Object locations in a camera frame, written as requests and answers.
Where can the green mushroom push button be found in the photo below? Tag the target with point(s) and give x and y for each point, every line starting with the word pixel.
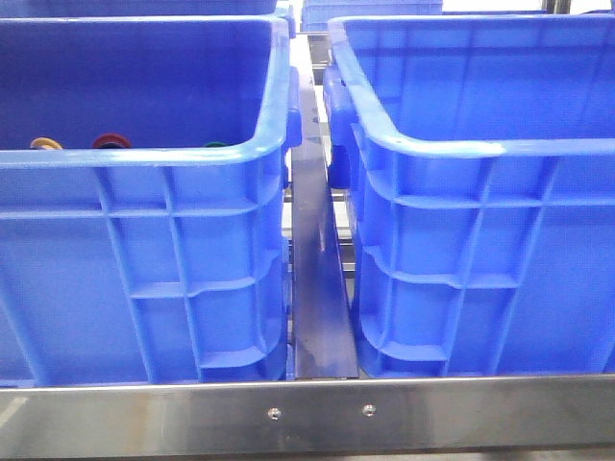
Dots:
pixel 215 144

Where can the blue plastic crate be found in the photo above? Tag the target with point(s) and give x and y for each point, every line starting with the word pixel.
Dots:
pixel 164 262
pixel 481 192

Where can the stainless steel front rail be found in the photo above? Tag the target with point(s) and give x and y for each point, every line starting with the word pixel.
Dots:
pixel 318 416

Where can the far left blue crate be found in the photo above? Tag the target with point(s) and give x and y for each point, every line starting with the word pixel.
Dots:
pixel 116 8

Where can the left blue plastic crate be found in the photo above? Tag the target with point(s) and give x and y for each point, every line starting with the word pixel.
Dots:
pixel 164 262

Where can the red mushroom push button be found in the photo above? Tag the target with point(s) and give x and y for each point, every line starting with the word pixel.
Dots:
pixel 111 141

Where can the right blue plastic crate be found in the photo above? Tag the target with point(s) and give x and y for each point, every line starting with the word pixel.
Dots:
pixel 481 192

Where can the far right blue crate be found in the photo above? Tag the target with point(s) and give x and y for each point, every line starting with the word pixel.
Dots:
pixel 316 14

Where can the yellow mushroom push button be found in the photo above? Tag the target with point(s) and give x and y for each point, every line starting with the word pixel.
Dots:
pixel 45 143

